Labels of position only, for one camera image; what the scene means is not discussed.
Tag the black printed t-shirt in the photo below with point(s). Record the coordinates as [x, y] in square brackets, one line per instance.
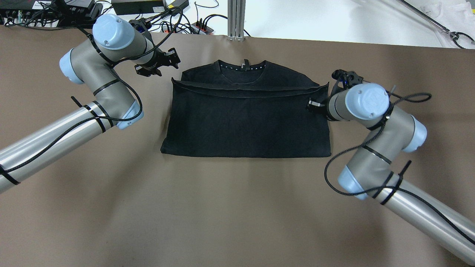
[257, 111]

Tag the black power adapter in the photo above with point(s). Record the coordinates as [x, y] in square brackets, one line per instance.
[129, 7]

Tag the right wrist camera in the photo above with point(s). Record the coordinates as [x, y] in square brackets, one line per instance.
[346, 79]

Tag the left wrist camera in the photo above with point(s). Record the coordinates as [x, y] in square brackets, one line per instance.
[141, 25]

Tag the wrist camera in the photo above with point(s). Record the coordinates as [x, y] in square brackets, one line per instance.
[346, 79]
[141, 25]

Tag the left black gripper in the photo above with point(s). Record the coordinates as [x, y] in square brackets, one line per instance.
[156, 59]

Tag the red power strip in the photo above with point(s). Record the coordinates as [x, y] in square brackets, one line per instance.
[167, 27]

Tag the aluminium frame post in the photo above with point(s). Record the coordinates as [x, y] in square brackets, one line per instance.
[236, 19]

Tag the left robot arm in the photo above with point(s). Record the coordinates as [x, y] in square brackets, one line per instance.
[112, 41]

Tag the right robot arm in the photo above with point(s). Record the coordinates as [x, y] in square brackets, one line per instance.
[368, 173]

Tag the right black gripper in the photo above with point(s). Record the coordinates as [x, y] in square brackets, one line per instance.
[328, 109]

